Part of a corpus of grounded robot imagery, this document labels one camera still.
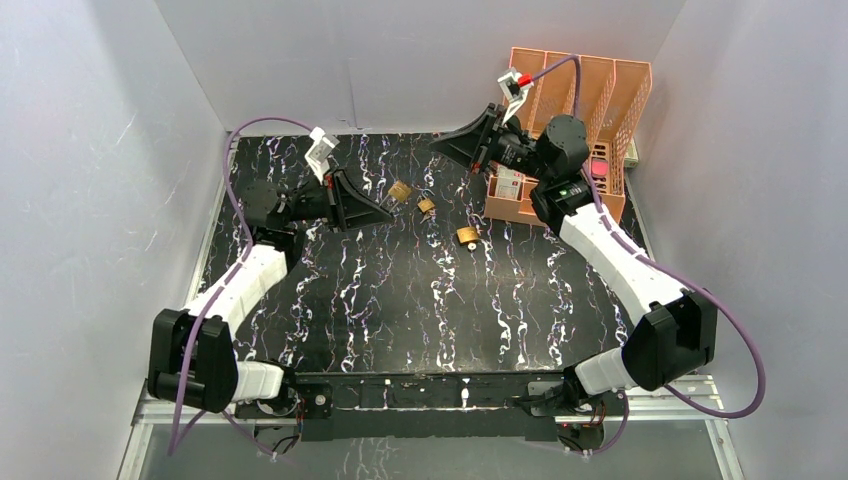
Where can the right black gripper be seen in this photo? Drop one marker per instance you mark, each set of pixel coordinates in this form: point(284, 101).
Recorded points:
point(468, 143)

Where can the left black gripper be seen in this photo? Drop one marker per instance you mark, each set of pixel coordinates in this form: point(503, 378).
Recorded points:
point(335, 201)

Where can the small brass padlock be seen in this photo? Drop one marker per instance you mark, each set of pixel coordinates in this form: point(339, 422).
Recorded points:
point(427, 208)
point(397, 194)

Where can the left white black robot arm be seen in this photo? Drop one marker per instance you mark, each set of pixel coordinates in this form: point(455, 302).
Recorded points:
point(192, 360)

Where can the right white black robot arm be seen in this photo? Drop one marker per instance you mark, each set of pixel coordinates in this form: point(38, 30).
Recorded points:
point(674, 326)

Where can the small white box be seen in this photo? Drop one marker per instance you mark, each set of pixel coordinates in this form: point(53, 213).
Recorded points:
point(508, 183)

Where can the pink object in organizer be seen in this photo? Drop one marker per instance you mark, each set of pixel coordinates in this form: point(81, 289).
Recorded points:
point(599, 169)

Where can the orange plastic file organizer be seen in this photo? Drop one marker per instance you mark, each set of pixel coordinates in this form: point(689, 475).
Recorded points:
point(612, 97)

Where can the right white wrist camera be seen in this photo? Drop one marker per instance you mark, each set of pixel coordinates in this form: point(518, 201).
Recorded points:
point(515, 87)

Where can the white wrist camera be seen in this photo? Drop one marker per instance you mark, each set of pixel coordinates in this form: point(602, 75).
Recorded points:
point(515, 87)
point(317, 154)

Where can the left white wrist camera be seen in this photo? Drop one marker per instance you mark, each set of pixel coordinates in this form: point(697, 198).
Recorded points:
point(317, 154)

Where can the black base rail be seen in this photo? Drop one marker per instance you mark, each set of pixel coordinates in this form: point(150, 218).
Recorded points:
point(334, 406)

